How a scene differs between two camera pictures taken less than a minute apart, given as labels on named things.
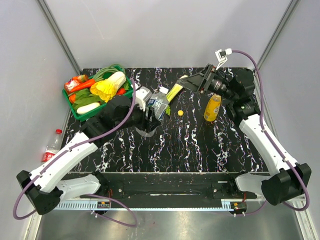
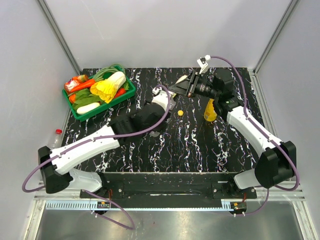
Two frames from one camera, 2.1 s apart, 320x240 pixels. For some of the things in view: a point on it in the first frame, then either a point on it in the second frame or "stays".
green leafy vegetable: (83, 97) stays
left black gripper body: (145, 123) to (161, 128)
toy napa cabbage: (106, 88) stays
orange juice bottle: (212, 108) stays
